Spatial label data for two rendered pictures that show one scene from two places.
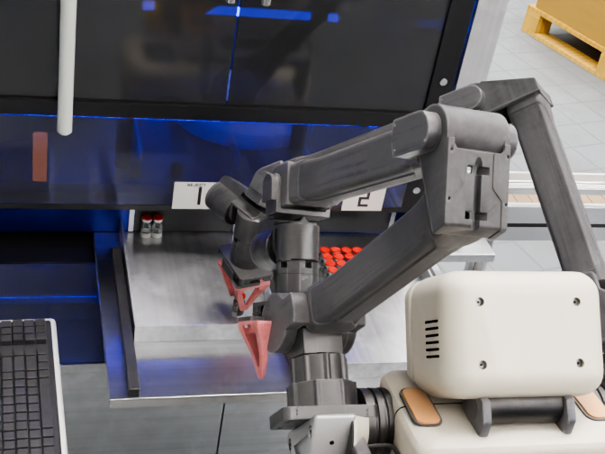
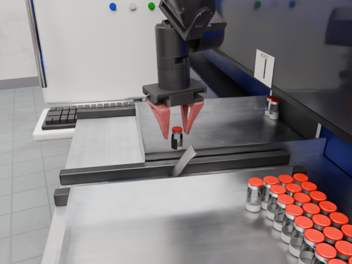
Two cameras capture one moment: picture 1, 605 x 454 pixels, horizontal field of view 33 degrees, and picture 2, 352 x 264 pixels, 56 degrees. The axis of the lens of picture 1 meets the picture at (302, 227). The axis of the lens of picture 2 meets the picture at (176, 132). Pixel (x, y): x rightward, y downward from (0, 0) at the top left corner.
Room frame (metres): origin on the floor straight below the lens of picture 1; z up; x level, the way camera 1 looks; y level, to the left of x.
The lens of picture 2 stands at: (1.56, -0.48, 1.18)
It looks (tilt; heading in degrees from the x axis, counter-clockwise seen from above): 25 degrees down; 99
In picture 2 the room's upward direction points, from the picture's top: straight up
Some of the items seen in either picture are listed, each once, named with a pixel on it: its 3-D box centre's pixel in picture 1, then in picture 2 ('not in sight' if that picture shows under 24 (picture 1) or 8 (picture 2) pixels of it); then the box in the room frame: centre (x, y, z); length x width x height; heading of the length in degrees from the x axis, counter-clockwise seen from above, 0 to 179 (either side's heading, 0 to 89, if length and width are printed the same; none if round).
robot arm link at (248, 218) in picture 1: (249, 221); (175, 40); (1.47, 0.09, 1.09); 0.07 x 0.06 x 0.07; 48
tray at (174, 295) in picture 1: (195, 275); (218, 125); (1.55, 0.18, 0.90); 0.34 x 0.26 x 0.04; 19
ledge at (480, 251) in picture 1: (456, 240); not in sight; (1.90, -0.34, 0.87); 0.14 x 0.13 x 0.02; 19
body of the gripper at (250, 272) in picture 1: (247, 251); (173, 75); (1.47, 0.09, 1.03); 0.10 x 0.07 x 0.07; 33
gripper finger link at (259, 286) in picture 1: (243, 286); (171, 113); (1.46, 0.08, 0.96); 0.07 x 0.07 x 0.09; 33
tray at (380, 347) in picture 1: (381, 309); (208, 245); (1.55, -0.18, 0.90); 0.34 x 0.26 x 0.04; 18
